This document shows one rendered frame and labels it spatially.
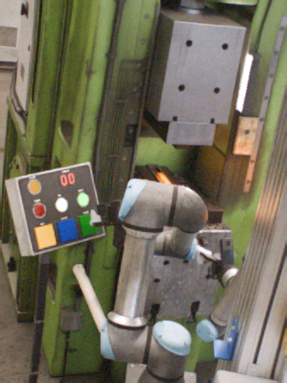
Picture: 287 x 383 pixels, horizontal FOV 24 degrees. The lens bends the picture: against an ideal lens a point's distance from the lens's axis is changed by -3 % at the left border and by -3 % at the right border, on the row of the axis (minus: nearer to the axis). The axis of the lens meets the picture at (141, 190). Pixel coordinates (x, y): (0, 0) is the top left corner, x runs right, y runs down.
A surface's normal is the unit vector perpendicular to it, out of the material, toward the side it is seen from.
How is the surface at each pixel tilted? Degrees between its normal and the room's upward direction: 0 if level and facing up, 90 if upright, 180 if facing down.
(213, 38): 90
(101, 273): 90
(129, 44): 90
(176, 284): 90
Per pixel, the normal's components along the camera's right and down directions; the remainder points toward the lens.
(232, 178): 0.29, 0.44
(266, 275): -0.06, 0.41
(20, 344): 0.15, -0.90
